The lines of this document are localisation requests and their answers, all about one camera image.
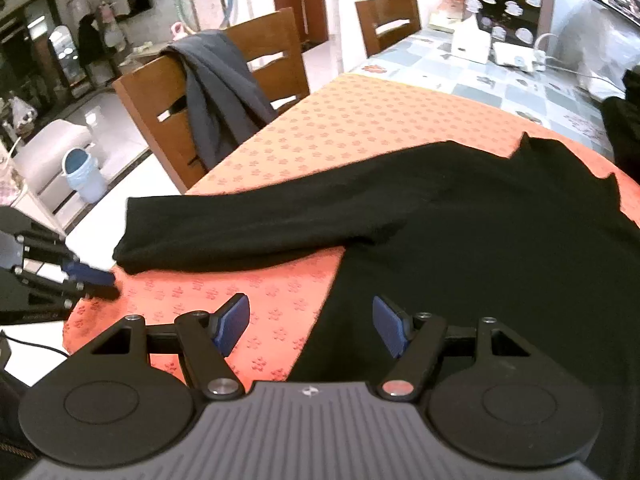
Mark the brown appliance with stickers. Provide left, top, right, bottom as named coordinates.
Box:
left=462, top=0, right=558, bottom=43

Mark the grey garment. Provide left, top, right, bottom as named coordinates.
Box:
left=160, top=30, right=278, bottom=171

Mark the black cable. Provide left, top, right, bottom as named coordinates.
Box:
left=0, top=332, right=71, bottom=358

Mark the light blue trash bin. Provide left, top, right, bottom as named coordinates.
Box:
left=61, top=149, right=108, bottom=204

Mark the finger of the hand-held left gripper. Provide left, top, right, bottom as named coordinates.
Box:
left=15, top=266, right=121, bottom=307
left=20, top=232, right=113, bottom=285

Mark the orange patterned mat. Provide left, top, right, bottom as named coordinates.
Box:
left=62, top=72, right=640, bottom=386

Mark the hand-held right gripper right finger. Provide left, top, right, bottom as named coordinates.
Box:
left=372, top=295, right=538, bottom=403

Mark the stack of folded black clothes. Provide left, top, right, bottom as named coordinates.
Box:
left=600, top=67, right=640, bottom=186

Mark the translucent plastic bag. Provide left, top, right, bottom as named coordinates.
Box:
left=575, top=0, right=640, bottom=101

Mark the checked tablecloth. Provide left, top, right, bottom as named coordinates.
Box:
left=347, top=27, right=631, bottom=161

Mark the white power strip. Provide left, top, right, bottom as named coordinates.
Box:
left=492, top=40, right=548, bottom=71

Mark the dark hanging coat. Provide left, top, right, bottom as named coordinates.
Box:
left=77, top=12, right=103, bottom=66

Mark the white sofa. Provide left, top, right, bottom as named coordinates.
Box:
left=14, top=119, right=96, bottom=196

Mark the dark display cabinet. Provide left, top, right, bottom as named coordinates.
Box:
left=0, top=0, right=76, bottom=106

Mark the black sweater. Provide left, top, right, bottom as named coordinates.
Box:
left=112, top=132, right=640, bottom=396

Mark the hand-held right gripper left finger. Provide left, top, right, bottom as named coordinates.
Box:
left=90, top=294, right=251, bottom=402

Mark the white tissue box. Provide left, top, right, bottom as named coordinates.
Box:
left=451, top=14, right=493, bottom=63

